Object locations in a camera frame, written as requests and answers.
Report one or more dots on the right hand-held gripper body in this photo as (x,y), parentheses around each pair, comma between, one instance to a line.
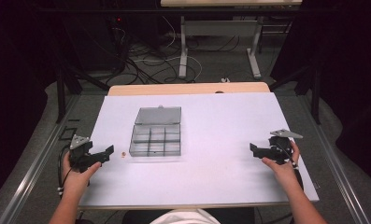
(281,148)

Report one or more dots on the black equipment with red light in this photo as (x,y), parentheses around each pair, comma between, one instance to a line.
(119,37)

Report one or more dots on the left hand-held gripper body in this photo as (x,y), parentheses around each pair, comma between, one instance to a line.
(79,154)

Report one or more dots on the small brown bead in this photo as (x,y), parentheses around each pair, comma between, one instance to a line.
(122,154)

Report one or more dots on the person's left hand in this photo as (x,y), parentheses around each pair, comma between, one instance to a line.
(75,182)

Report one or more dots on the clear plastic compartment box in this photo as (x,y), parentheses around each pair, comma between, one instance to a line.
(156,137)

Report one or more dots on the black metal stand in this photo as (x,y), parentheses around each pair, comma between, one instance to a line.
(61,93)
(315,93)

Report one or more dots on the person's white shirt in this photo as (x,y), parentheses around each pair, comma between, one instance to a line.
(186,217)

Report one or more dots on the white-legged desk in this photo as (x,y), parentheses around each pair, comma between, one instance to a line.
(220,28)

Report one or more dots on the aluminium floor rail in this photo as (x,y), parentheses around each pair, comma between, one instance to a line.
(33,168)
(339,168)

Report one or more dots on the person's right hand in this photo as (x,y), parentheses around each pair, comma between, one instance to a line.
(282,172)

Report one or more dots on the light wooden table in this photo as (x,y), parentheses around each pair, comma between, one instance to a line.
(174,88)

